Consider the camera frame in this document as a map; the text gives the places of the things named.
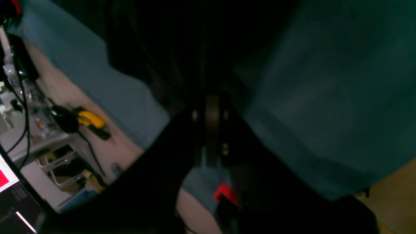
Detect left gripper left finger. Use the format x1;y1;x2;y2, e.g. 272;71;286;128
39;105;205;234

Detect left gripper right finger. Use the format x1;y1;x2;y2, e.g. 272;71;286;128
208;96;380;234

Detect black T-shirt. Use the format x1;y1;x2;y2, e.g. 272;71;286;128
55;0;299;112

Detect blue orange clamp bottom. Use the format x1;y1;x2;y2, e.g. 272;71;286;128
214;183;240;234

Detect black round object on cloth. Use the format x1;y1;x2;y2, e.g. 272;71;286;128
50;105;79;134

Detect blue table cloth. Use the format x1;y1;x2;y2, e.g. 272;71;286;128
1;0;415;200

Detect yellow handled pliers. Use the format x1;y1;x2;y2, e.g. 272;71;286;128
72;106;111;141

